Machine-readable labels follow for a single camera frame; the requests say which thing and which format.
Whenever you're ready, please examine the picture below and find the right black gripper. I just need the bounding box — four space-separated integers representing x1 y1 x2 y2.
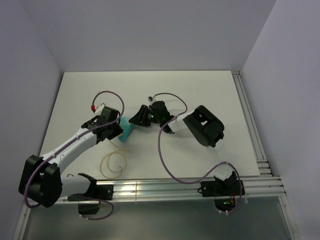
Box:
129 104 163 127

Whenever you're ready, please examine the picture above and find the teal triangular power strip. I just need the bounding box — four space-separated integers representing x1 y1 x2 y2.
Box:
117 117 134 143

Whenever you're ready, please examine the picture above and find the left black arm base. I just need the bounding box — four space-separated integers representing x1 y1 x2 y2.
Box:
67 184 115 221

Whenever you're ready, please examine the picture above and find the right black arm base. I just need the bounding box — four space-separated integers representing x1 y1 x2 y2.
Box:
197 177 245 213

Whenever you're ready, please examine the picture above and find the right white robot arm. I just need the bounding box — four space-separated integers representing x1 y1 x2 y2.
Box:
129 100 245 197

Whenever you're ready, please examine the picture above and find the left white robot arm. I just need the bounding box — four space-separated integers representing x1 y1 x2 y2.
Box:
18 104 123 208

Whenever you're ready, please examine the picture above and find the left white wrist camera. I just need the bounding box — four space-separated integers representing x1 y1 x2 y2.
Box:
91 103 106 115

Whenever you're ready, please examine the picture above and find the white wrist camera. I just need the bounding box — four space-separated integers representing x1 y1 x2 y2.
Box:
147 95 157 106
91 103 106 115

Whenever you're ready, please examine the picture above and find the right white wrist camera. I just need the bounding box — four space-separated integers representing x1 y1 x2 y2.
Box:
147 95 157 106

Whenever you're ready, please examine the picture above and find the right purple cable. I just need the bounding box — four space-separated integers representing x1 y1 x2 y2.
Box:
153 92 243 214

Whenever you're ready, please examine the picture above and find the aluminium rail frame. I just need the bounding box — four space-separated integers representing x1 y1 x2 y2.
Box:
24 71 300 240

